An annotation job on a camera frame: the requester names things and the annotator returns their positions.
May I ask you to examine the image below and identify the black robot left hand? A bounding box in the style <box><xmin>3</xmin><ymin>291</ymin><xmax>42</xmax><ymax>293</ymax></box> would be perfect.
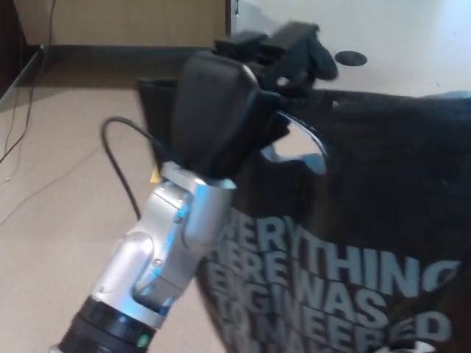
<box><xmin>171</xmin><ymin>21</ymin><xmax>339</xmax><ymax>182</ymax></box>

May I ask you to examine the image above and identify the black bag with white text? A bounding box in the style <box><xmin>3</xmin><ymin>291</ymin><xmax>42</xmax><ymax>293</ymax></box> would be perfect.
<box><xmin>138</xmin><ymin>76</ymin><xmax>471</xmax><ymax>353</ymax></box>

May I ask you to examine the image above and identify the black round floor disc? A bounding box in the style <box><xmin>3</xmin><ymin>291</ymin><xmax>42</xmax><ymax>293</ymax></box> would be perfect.
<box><xmin>335</xmin><ymin>51</ymin><xmax>369</xmax><ymax>68</ymax></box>

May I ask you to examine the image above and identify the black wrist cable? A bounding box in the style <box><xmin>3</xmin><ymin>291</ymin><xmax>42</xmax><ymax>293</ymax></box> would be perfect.
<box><xmin>101</xmin><ymin>115</ymin><xmax>177</xmax><ymax>221</ymax></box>

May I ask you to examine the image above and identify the thick black power cable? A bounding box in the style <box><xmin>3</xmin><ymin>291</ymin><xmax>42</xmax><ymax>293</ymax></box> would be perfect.
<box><xmin>0</xmin><ymin>0</ymin><xmax>57</xmax><ymax>164</ymax></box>

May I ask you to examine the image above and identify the thin grey floor wire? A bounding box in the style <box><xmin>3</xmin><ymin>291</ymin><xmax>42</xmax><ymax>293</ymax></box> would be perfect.
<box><xmin>0</xmin><ymin>139</ymin><xmax>111</xmax><ymax>227</ymax></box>

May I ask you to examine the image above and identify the thin black cable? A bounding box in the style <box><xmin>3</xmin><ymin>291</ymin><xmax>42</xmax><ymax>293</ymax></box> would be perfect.
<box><xmin>2</xmin><ymin>83</ymin><xmax>20</xmax><ymax>160</ymax></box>

